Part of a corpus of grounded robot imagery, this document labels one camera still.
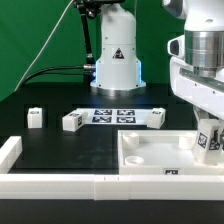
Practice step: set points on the white U-shaped fence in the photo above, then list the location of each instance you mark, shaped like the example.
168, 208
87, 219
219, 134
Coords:
101, 187

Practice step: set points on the black camera stand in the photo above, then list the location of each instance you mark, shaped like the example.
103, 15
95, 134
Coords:
89, 9

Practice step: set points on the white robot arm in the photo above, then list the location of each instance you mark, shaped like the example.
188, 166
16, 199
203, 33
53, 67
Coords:
196, 65

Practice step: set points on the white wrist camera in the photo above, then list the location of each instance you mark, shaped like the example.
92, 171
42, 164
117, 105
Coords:
176, 47

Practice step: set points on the marker sheet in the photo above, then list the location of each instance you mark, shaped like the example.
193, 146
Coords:
96, 116

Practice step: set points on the white square tabletop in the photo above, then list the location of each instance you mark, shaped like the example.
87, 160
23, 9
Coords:
157, 152

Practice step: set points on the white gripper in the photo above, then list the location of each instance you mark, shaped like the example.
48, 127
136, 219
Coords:
207, 94

